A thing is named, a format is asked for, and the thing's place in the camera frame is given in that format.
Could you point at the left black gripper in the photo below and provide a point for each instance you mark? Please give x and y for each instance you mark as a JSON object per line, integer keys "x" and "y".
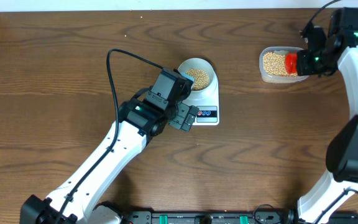
{"x": 184, "y": 116}

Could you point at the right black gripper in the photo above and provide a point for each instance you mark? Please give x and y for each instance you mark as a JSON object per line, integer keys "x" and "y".
{"x": 303, "y": 68}

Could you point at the red plastic measuring scoop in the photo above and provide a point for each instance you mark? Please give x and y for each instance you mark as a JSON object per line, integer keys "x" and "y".
{"x": 290, "y": 63}

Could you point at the light blue round bowl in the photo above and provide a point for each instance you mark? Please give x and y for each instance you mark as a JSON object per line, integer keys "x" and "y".
{"x": 203, "y": 65}

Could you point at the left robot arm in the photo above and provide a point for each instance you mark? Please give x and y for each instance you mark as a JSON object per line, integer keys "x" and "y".
{"x": 139, "y": 119}

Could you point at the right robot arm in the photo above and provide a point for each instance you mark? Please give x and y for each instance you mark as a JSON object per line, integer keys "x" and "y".
{"x": 340, "y": 179}

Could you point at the white digital kitchen scale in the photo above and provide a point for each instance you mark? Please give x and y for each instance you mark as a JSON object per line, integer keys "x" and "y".
{"x": 208, "y": 104}

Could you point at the soybeans in bowl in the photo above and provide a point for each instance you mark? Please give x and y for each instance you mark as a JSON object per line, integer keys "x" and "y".
{"x": 201, "y": 78}

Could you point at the clear plastic container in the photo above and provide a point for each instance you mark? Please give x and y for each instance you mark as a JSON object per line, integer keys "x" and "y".
{"x": 277, "y": 79}

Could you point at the soybeans pile in container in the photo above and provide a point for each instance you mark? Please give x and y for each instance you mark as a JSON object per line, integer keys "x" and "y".
{"x": 273, "y": 64}

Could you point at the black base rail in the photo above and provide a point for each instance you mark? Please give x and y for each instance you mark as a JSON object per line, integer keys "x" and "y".
{"x": 260, "y": 216}

